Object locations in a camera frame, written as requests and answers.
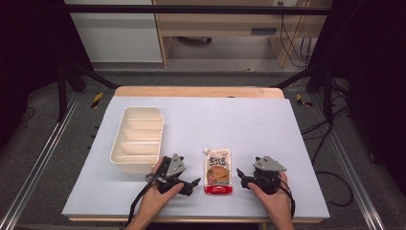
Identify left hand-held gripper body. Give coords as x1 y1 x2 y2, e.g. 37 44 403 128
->
155 152 193 196

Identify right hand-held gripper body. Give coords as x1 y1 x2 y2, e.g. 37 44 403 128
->
251 155 287 196

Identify sauce pouch with red base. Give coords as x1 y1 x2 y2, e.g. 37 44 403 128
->
202 147 234 196

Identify person's right hand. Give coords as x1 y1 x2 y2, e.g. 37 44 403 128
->
247 172 294 219

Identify person's left hand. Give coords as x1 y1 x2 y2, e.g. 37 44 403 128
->
136 158 185 222

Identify cream divided plastic container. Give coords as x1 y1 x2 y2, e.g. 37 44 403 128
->
109 105 165 175

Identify white table mat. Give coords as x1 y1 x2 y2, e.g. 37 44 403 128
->
61 96 330 220

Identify wooden table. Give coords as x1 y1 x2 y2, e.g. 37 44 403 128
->
68 85 324 224

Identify black and yellow tape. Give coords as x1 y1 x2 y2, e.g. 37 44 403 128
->
91 91 104 109
295 93 314 108

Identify black metal stand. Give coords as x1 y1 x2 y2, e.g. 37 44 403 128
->
56 61 120 123
271 62 335 127

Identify dark object under desk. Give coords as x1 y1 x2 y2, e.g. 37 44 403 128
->
176 35 214 46

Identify black curtain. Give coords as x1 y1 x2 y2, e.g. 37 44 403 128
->
310 0 406 195
0 0 94 152

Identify white cabinet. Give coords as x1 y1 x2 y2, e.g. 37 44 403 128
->
64 0 164 63

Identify light wooden desk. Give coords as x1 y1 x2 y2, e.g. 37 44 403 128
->
152 0 333 69

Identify right hand-held gripper cable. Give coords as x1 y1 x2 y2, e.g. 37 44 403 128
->
279 178 297 220

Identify aluminium rail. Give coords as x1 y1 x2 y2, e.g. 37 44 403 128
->
0 92 81 230
309 92 387 230

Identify black cables behind desk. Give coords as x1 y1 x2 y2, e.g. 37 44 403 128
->
279 1 313 69

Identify grey desk drawer handle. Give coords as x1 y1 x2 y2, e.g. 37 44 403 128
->
250 27 279 36

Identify thin black floor cable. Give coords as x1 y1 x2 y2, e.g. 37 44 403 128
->
18 105 36 125

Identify black horizontal frame bar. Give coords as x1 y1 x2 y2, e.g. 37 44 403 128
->
62 4 333 16

